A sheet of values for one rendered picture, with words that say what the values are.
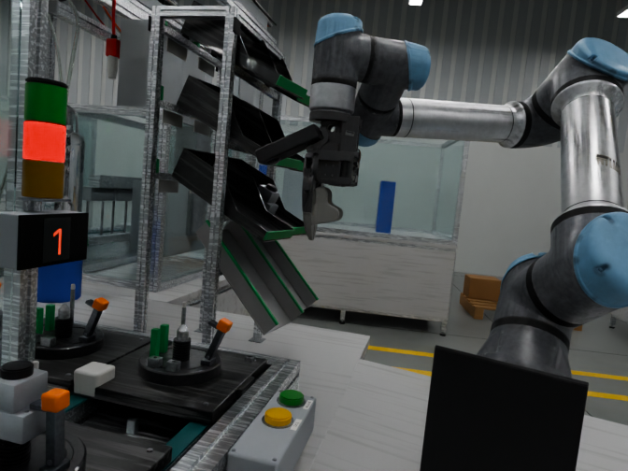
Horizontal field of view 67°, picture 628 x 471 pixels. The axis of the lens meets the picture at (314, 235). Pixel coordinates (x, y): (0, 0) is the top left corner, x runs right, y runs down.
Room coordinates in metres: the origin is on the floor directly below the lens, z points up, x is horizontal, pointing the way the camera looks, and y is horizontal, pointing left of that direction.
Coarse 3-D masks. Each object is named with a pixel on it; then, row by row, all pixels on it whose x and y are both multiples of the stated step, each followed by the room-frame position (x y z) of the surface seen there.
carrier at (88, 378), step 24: (120, 360) 0.82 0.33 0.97; (144, 360) 0.78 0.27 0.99; (168, 360) 0.79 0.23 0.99; (192, 360) 0.80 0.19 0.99; (216, 360) 0.81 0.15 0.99; (240, 360) 0.87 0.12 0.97; (264, 360) 0.89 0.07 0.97; (96, 384) 0.71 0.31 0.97; (120, 384) 0.72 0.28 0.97; (144, 384) 0.73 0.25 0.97; (168, 384) 0.73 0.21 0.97; (192, 384) 0.74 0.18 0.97; (216, 384) 0.76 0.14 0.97; (240, 384) 0.77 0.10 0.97; (144, 408) 0.69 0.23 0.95; (168, 408) 0.68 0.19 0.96; (192, 408) 0.67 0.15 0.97; (216, 408) 0.67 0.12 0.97
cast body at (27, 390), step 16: (0, 368) 0.47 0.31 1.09; (16, 368) 0.47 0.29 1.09; (32, 368) 0.48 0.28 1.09; (0, 384) 0.45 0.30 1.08; (16, 384) 0.45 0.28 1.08; (32, 384) 0.47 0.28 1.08; (0, 400) 0.45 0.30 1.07; (16, 400) 0.45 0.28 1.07; (32, 400) 0.47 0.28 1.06; (0, 416) 0.45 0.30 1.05; (16, 416) 0.45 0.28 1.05; (32, 416) 0.46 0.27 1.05; (0, 432) 0.45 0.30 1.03; (16, 432) 0.45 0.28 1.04; (32, 432) 0.46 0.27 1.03
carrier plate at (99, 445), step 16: (80, 432) 0.58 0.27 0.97; (96, 432) 0.58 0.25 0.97; (112, 432) 0.58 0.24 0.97; (96, 448) 0.54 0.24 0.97; (112, 448) 0.55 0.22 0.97; (128, 448) 0.55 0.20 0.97; (144, 448) 0.55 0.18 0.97; (160, 448) 0.56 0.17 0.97; (96, 464) 0.51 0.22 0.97; (112, 464) 0.51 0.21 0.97; (128, 464) 0.52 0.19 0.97; (144, 464) 0.52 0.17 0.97; (160, 464) 0.54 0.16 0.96
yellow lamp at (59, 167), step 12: (24, 168) 0.63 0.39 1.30; (36, 168) 0.62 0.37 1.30; (48, 168) 0.63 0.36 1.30; (60, 168) 0.64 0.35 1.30; (24, 180) 0.63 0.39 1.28; (36, 180) 0.62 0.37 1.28; (48, 180) 0.63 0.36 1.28; (60, 180) 0.65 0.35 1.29; (24, 192) 0.63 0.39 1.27; (36, 192) 0.62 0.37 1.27; (48, 192) 0.63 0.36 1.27; (60, 192) 0.65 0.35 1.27
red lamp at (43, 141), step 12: (24, 132) 0.63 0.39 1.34; (36, 132) 0.62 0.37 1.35; (48, 132) 0.63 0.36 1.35; (60, 132) 0.64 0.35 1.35; (24, 144) 0.63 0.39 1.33; (36, 144) 0.62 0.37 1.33; (48, 144) 0.63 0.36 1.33; (60, 144) 0.64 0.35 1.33; (24, 156) 0.63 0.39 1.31; (36, 156) 0.62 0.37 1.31; (48, 156) 0.63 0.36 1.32; (60, 156) 0.64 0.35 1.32
